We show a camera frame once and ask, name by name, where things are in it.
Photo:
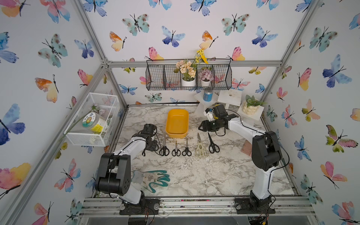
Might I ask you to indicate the peach flowers white pot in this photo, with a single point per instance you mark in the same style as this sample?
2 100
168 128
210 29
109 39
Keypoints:
188 73

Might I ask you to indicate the purple flowers white pot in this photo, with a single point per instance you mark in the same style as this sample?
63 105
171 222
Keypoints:
206 77

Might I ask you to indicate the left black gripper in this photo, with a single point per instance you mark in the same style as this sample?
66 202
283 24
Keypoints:
153 147

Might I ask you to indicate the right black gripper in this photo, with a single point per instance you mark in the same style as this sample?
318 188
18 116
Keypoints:
205 126

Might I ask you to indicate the yellow artificial flower sprig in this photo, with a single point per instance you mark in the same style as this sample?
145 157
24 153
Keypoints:
200 57

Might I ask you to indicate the aluminium front rail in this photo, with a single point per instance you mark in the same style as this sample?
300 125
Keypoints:
195 206

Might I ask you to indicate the green lid yellow jar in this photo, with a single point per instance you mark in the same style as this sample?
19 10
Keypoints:
94 122

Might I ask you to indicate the pink striped cloth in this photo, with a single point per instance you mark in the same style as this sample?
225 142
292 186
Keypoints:
247 148

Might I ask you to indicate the white tiered display stand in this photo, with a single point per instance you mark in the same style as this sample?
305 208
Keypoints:
229 98

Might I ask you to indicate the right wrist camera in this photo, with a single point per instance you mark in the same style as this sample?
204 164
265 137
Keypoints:
209 113

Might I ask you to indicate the large black scissors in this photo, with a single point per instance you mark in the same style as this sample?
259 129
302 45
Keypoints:
213 148

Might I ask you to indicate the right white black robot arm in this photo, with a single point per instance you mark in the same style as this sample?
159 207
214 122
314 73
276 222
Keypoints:
266 153

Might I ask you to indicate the succulent in cream pot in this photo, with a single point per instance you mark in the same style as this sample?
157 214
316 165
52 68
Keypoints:
251 105

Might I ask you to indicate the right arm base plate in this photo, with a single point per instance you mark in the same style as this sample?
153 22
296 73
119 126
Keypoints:
253 205

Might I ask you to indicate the cream handled kitchen scissors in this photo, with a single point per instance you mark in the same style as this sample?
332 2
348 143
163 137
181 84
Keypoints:
200 150

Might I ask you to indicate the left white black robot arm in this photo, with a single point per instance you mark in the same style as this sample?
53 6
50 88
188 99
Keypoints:
114 170

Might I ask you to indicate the clear acrylic wall box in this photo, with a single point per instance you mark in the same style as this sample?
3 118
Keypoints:
107 105

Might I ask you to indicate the blue tin can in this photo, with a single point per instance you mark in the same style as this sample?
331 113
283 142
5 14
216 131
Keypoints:
207 94

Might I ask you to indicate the small black scissors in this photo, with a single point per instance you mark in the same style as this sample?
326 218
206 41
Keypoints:
164 151
187 151
176 151

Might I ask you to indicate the black wire wall basket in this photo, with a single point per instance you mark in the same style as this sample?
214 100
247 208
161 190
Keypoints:
177 75

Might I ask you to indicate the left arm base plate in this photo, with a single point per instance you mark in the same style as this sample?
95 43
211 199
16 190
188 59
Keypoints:
140 206

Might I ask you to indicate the yellow plastic storage box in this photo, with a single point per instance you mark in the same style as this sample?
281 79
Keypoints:
177 123

